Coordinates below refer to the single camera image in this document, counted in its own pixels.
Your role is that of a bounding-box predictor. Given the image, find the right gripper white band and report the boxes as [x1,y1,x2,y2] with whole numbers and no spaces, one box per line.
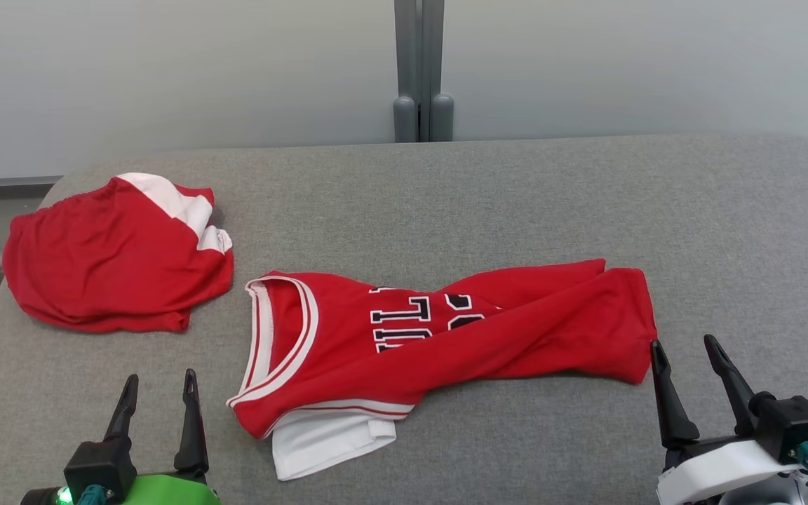
[649,334,804,505]

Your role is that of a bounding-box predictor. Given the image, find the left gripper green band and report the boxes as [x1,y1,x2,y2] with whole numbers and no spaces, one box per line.
[104,369,222,505]

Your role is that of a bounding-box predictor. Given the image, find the red and white shorts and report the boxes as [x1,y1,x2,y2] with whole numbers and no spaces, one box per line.
[3,173,234,333]

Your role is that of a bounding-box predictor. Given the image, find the red basketball jersey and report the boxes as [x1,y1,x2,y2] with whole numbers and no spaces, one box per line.
[227,259,658,482]

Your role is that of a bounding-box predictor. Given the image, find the grey wall panel post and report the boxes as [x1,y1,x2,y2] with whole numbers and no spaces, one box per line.
[422,0,455,143]
[393,0,420,143]

